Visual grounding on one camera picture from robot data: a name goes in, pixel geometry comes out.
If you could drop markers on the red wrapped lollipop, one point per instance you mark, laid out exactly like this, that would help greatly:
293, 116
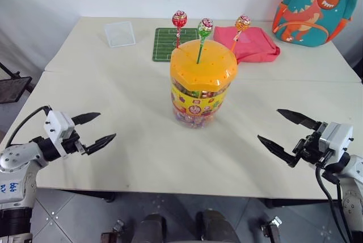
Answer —
179, 19

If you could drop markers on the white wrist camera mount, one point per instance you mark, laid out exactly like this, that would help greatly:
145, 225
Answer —
56, 123
337, 138

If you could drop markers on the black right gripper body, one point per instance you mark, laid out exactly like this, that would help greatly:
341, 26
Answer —
307, 148

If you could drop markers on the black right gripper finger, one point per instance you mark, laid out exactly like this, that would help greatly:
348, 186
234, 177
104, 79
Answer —
297, 118
276, 148

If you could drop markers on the orange-lidded clear lollipop jar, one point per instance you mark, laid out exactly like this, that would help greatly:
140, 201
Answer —
198, 84

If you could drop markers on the pink cloth bag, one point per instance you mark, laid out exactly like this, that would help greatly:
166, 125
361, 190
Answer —
255, 44

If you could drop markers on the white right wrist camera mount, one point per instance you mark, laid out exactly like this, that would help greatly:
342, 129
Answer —
337, 138

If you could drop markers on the small metal bracket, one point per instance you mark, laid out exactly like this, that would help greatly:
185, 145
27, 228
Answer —
113, 233
270, 228

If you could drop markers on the black table frame bar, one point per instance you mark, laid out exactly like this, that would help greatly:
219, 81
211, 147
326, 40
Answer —
297, 203

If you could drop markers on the green soccer field mat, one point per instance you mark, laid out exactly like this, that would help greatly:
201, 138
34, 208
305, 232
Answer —
163, 44

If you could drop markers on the clear square plastic plate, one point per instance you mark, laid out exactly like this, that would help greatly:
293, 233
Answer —
119, 34

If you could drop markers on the green wrapped lollipop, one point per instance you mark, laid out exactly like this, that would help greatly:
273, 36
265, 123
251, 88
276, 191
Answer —
206, 25

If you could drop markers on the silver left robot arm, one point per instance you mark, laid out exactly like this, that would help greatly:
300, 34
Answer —
17, 155

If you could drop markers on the orange wrapped lollipop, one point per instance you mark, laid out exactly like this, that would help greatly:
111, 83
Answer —
242, 22

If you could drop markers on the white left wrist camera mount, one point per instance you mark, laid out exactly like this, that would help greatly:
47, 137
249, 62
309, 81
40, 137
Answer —
56, 123

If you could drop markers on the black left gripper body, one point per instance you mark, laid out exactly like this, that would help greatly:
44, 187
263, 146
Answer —
71, 144

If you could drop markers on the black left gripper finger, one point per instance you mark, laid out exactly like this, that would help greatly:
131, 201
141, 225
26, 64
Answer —
100, 143
86, 117

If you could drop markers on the teal dinosaur backpack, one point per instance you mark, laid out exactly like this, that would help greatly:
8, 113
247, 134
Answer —
306, 13

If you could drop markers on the black mesh stand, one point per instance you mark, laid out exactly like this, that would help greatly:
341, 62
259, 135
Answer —
11, 88

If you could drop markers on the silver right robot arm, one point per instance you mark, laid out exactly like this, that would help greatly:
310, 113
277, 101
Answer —
354, 175

